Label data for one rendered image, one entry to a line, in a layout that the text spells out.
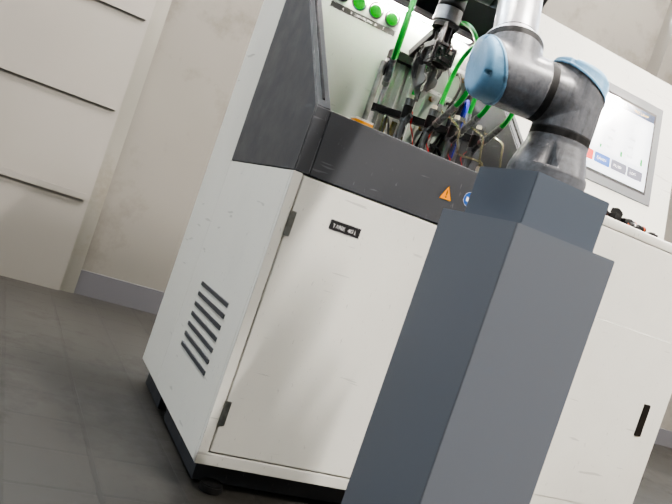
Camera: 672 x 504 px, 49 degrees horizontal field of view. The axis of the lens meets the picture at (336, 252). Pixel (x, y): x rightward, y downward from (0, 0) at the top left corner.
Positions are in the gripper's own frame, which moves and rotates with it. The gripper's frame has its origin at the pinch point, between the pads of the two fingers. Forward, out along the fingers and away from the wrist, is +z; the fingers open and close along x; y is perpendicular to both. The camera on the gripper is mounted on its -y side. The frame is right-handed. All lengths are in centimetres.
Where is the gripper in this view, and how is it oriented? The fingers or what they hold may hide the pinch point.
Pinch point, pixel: (417, 94)
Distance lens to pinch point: 211.1
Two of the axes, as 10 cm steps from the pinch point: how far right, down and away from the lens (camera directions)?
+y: 3.8, 1.5, -9.1
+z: -3.2, 9.5, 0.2
